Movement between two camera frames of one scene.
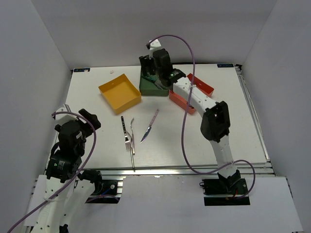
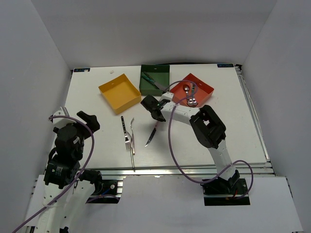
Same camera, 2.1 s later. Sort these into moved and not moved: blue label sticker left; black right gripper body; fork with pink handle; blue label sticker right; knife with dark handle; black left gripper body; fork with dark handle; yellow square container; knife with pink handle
Moved: black right gripper body; knife with dark handle; knife with pink handle
Not moved: fork with dark handle; blue label sticker right; blue label sticker left; yellow square container; black left gripper body; fork with pink handle
